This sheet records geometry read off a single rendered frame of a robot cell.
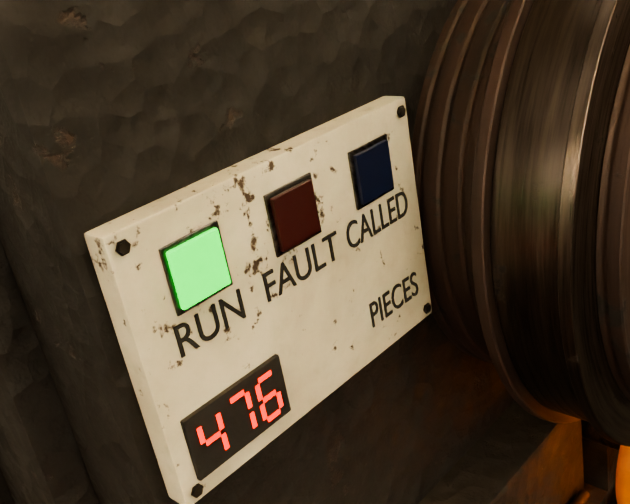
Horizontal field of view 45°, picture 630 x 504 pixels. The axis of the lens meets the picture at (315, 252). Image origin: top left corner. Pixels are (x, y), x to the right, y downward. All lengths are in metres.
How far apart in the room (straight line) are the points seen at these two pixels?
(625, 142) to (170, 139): 0.28
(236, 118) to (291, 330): 0.14
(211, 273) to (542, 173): 0.23
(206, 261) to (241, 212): 0.04
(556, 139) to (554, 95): 0.03
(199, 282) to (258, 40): 0.15
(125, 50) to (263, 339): 0.19
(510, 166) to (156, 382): 0.27
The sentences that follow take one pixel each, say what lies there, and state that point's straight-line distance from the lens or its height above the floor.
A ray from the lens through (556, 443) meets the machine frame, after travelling 0.81.
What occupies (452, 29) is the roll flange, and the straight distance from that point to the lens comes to 0.63.
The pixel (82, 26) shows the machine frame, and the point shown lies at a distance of 0.41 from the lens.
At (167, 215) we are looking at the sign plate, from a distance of 0.42.
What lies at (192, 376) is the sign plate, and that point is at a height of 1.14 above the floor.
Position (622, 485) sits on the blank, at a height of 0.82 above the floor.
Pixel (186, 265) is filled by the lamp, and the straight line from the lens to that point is 0.42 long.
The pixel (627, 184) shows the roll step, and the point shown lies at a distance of 0.52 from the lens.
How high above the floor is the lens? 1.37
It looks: 24 degrees down
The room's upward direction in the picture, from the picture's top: 11 degrees counter-clockwise
